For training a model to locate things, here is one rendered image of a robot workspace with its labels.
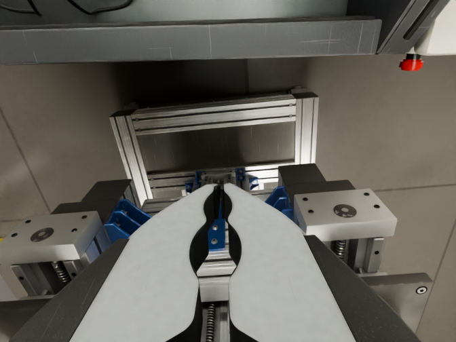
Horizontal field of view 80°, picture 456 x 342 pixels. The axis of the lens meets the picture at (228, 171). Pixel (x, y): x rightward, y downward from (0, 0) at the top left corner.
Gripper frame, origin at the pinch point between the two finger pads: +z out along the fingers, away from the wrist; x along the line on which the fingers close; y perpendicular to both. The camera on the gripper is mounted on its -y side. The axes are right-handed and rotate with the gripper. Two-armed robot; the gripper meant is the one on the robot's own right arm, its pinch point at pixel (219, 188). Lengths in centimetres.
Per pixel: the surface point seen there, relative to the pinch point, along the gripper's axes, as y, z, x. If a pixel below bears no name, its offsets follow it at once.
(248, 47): -4.2, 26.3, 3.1
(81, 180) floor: 67, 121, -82
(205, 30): -6.2, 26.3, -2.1
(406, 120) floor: 37, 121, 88
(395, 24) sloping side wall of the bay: -6.3, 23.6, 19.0
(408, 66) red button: 0, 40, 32
